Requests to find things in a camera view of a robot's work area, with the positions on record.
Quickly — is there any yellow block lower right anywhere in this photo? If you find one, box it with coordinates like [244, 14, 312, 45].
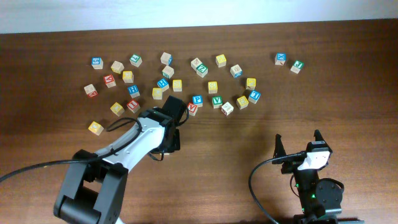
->
[236, 96, 249, 110]

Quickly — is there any blue block far left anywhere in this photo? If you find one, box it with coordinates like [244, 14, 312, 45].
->
[91, 57, 104, 70]

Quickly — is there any blue h block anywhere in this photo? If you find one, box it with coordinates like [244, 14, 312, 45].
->
[127, 85, 140, 98]
[157, 78, 169, 92]

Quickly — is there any natural block blue edge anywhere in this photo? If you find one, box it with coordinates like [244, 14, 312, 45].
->
[160, 52, 173, 65]

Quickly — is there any blue P block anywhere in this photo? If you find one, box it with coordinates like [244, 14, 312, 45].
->
[192, 95, 203, 107]

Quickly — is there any natural block green edge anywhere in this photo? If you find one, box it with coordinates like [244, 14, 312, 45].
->
[162, 65, 175, 79]

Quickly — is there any blue H block centre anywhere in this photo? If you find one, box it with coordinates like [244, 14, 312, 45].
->
[157, 78, 169, 92]

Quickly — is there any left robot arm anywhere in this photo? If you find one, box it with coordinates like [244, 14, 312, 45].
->
[53, 96, 189, 224]

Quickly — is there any yellow block upper left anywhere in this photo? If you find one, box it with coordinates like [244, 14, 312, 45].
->
[122, 71, 134, 83]

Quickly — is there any natural block blue side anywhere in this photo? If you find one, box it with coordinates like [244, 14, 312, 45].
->
[230, 64, 243, 78]

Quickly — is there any blue H block left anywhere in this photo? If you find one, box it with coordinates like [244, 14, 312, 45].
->
[127, 85, 140, 98]

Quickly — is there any green J block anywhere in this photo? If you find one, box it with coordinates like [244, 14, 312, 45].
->
[290, 60, 304, 74]

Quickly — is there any green L block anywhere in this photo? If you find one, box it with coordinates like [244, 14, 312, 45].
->
[129, 54, 142, 67]

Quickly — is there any yellow block centre left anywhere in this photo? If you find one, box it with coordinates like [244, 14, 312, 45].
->
[152, 88, 163, 100]

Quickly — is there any white red-edge block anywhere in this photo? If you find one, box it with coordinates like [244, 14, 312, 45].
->
[221, 101, 234, 116]

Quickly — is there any yellow block lower left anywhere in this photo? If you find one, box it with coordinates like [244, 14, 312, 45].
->
[110, 102, 125, 116]

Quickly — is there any blue I block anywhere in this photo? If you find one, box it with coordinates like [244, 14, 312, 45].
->
[248, 90, 261, 104]

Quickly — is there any yellow block top centre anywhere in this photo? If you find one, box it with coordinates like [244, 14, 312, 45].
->
[216, 54, 227, 68]

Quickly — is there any green V block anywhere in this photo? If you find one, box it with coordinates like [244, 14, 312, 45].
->
[211, 96, 223, 109]

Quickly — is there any natural block red edge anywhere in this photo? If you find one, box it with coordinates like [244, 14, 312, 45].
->
[84, 84, 98, 98]

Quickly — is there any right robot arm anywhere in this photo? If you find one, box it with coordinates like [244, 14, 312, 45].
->
[273, 130, 344, 223]

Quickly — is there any red A block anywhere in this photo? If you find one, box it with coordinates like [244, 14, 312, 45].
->
[103, 74, 116, 88]

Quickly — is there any red I block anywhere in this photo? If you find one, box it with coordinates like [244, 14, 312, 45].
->
[127, 100, 141, 113]

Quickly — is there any yellow block bottom left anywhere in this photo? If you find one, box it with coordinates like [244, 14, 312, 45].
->
[88, 121, 104, 136]

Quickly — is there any green Z block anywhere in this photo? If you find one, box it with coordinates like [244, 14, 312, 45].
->
[196, 63, 208, 78]

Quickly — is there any blue X block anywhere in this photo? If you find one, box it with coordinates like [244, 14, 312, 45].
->
[274, 52, 287, 65]

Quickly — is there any natural wood yellow-edge block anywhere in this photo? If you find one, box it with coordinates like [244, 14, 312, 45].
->
[111, 61, 124, 74]

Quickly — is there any red V block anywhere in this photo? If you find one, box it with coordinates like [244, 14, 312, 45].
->
[187, 102, 198, 116]

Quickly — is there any natural block engraved top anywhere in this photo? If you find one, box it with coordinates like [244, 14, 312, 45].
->
[190, 58, 202, 71]

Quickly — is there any yellow S block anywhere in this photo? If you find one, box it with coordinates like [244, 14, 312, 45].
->
[208, 81, 218, 94]
[172, 80, 182, 92]

